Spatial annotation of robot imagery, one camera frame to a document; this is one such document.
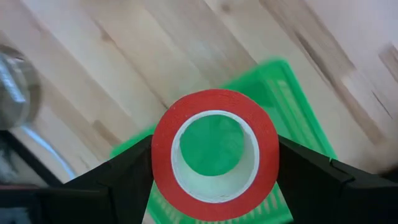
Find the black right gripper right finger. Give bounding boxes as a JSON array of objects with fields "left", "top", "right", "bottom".
[{"left": 275, "top": 135, "right": 356, "bottom": 224}]

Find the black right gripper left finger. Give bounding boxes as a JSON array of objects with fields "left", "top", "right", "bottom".
[{"left": 63, "top": 134, "right": 155, "bottom": 224}]

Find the red tape roll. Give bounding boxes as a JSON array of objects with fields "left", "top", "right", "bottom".
[{"left": 151, "top": 88, "right": 280, "bottom": 222}]

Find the green plastic basket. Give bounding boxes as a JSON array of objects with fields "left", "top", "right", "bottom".
[{"left": 109, "top": 58, "right": 338, "bottom": 224}]

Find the white dome cable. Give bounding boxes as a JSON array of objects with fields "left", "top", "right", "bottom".
[{"left": 20, "top": 124, "right": 77, "bottom": 181}]

